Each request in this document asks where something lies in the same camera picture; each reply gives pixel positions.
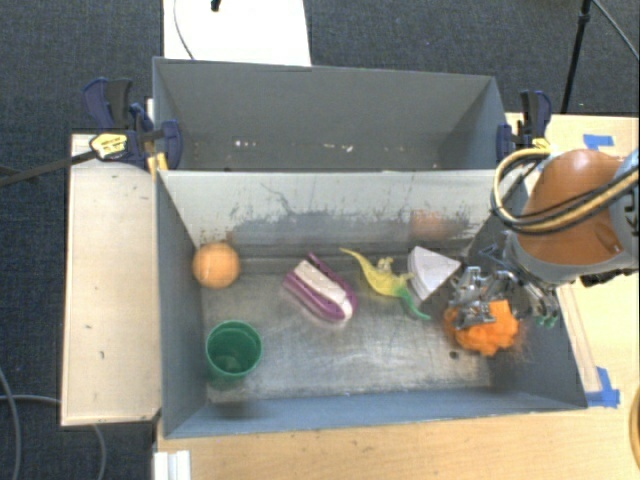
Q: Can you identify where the purple and white toy eggplant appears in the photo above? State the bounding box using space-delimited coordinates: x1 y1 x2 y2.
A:
281 251 360 324

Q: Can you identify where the grey metal bin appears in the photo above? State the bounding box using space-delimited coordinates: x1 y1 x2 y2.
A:
151 56 589 440

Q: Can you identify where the pale wood board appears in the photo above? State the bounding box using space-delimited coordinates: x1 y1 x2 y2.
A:
60 133 163 427

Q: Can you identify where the yellow green toy dinosaur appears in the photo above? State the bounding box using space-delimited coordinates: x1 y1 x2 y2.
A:
338 246 433 322

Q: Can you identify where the orange ball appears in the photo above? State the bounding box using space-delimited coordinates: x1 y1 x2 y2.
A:
191 241 242 290

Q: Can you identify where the orange fuzzy cloth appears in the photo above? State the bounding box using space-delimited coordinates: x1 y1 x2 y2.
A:
442 300 521 358

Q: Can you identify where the green cup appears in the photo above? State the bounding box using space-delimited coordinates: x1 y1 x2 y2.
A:
204 319 265 385

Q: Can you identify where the white wedge block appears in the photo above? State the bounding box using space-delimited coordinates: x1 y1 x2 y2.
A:
406 246 463 303

